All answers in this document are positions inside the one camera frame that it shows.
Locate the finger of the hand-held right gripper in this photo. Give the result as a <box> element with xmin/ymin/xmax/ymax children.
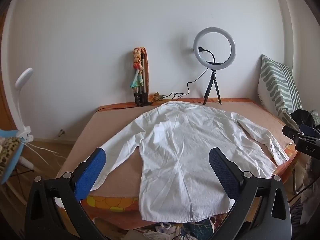
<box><xmin>299</xmin><ymin>123</ymin><xmax>320</xmax><ymax>138</ymax></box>
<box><xmin>282</xmin><ymin>126</ymin><xmax>300</xmax><ymax>140</ymax></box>

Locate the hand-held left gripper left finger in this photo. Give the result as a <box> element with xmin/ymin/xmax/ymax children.
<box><xmin>24</xmin><ymin>148</ymin><xmax>107</xmax><ymax>240</ymax></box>

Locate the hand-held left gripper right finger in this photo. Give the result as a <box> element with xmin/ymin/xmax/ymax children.
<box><xmin>209</xmin><ymin>147</ymin><xmax>292</xmax><ymax>240</ymax></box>

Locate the white shirt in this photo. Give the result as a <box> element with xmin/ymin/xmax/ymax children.
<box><xmin>90</xmin><ymin>101</ymin><xmax>290</xmax><ymax>224</ymax></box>

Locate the dark clothes pile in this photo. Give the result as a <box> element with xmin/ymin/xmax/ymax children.
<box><xmin>290</xmin><ymin>109</ymin><xmax>320</xmax><ymax>130</ymax></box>

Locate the beige blanket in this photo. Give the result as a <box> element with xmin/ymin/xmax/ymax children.
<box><xmin>55</xmin><ymin>104</ymin><xmax>287</xmax><ymax>198</ymax></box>

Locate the green striped cushion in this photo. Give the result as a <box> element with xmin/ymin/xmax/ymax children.
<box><xmin>257</xmin><ymin>54</ymin><xmax>303</xmax><ymax>130</ymax></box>

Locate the teal patterned cloth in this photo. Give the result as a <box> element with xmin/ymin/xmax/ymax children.
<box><xmin>180</xmin><ymin>216</ymin><xmax>217</xmax><ymax>237</ymax></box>

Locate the black striped skirt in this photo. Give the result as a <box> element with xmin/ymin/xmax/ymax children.
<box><xmin>287</xmin><ymin>197</ymin><xmax>320</xmax><ymax>240</ymax></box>

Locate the light blue chair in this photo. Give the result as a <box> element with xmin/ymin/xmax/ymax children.
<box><xmin>0</xmin><ymin>129</ymin><xmax>35</xmax><ymax>184</ymax></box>

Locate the leopard print cloth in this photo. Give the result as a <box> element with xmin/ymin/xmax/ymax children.
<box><xmin>0</xmin><ymin>136</ymin><xmax>22</xmax><ymax>170</ymax></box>

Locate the black mini tripod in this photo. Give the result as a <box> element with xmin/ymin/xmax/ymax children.
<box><xmin>202</xmin><ymin>69</ymin><xmax>222</xmax><ymax>105</ymax></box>

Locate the folded silver tripod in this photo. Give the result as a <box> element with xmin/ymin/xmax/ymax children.
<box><xmin>135</xmin><ymin>52</ymin><xmax>153</xmax><ymax>107</ymax></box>

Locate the small patterned cloth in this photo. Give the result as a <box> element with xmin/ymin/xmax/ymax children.
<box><xmin>150</xmin><ymin>92</ymin><xmax>167</xmax><ymax>102</ymax></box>

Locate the white clip lamp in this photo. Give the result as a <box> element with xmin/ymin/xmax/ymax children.
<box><xmin>14</xmin><ymin>67</ymin><xmax>34</xmax><ymax>142</ymax></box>

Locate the colourful scarf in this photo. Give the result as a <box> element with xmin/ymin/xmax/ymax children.
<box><xmin>129</xmin><ymin>47</ymin><xmax>150</xmax><ymax>89</ymax></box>

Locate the white cable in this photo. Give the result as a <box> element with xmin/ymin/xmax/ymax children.
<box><xmin>25</xmin><ymin>142</ymin><xmax>68</xmax><ymax>168</ymax></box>

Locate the black ring light cable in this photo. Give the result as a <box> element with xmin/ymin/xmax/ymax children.
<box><xmin>99</xmin><ymin>69</ymin><xmax>213</xmax><ymax>110</ymax></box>

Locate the white ring light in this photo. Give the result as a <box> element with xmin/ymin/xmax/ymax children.
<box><xmin>193</xmin><ymin>27</ymin><xmax>236</xmax><ymax>70</ymax></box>

